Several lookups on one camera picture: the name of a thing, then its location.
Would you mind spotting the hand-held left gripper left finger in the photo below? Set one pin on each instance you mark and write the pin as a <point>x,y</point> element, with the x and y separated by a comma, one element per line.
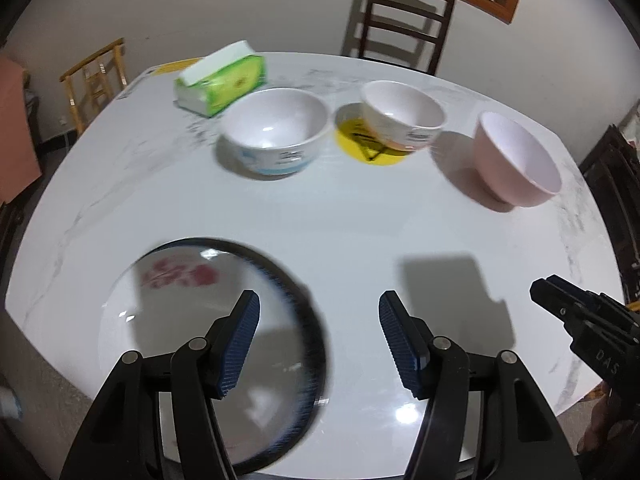
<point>240,345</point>

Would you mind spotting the white bowl blue base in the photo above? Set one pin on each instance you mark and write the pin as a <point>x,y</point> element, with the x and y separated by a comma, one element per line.
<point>270,120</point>

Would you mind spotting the white pink-flower plate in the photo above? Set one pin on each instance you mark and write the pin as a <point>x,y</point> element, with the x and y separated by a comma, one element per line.
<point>165,310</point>

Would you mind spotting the yellow flat card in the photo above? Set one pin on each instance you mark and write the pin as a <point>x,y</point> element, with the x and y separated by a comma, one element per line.
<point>170,66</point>

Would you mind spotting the person's right hand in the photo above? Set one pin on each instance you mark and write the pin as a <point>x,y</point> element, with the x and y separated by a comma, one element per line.
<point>600,425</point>

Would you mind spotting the bamboo chair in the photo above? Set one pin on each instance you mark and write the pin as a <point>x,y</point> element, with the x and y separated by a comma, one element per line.
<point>90,60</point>

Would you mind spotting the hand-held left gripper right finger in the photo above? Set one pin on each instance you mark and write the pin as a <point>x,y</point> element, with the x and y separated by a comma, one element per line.
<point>400,345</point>

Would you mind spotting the yellow round sticker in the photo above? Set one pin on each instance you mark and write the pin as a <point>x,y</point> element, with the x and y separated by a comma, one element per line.
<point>355,145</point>

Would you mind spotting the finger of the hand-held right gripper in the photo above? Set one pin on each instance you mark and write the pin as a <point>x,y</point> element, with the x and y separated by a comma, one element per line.
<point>550,300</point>
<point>575,287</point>

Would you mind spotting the green tissue pack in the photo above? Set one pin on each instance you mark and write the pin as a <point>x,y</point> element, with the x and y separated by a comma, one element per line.
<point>225,85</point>

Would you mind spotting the white bowl pink base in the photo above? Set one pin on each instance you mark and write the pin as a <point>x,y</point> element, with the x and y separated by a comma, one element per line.
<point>400,105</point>

